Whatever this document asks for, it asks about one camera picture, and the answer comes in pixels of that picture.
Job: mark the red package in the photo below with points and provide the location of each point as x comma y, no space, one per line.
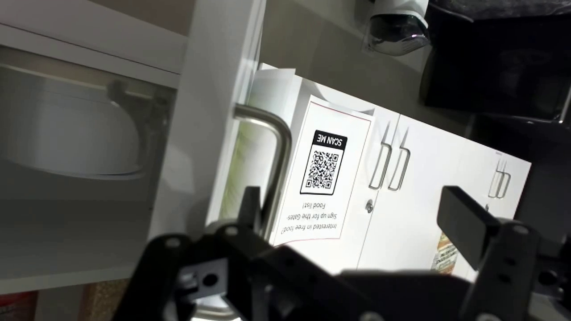
17,305

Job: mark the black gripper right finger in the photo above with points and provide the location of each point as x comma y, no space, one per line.
506,255

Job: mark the white QR code poster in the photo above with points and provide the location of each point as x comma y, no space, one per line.
324,171

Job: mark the round lock of QR door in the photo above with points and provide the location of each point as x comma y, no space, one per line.
370,205

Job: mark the orange printed sticker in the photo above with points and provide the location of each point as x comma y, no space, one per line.
447,255

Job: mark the black appliance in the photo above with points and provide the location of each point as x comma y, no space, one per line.
493,54

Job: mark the brown cork item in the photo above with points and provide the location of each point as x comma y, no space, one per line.
104,300

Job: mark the tray with items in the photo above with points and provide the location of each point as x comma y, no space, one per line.
397,27

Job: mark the white cabinet door QR poster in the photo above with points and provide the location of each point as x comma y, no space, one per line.
358,225

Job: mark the white cabinet door orange sticker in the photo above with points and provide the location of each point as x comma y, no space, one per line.
429,196

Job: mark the white cabinet shelf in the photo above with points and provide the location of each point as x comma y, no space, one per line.
90,50

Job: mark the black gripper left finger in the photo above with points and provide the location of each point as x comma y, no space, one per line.
251,207

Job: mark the white bowl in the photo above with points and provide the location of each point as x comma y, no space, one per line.
65,130

